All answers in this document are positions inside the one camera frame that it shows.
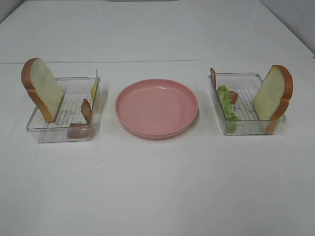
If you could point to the bacon strip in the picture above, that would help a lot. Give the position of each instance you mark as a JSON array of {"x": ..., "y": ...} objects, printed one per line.
[
  {"x": 80, "y": 127},
  {"x": 232, "y": 94}
]

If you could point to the bread slice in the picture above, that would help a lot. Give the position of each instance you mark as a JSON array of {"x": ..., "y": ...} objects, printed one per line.
[
  {"x": 42, "y": 87},
  {"x": 273, "y": 97}
]

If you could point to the right clear plastic container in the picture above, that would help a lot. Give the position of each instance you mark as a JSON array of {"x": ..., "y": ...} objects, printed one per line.
[{"x": 246, "y": 85}]

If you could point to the left clear plastic container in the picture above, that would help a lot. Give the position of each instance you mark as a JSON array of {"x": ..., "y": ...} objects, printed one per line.
[{"x": 75, "y": 90}]

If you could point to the pink plate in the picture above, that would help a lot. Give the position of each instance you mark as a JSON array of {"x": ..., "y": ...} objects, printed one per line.
[{"x": 156, "y": 108}]

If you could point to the clear plastic container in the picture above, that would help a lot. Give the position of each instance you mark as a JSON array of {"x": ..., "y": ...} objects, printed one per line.
[
  {"x": 75, "y": 90},
  {"x": 246, "y": 85}
]

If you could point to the green lettuce leaf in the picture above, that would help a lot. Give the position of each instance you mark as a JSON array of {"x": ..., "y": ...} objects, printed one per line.
[{"x": 225, "y": 101}]

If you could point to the yellow cheese slice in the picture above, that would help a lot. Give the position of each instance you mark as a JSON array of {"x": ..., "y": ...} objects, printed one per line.
[{"x": 93, "y": 90}]

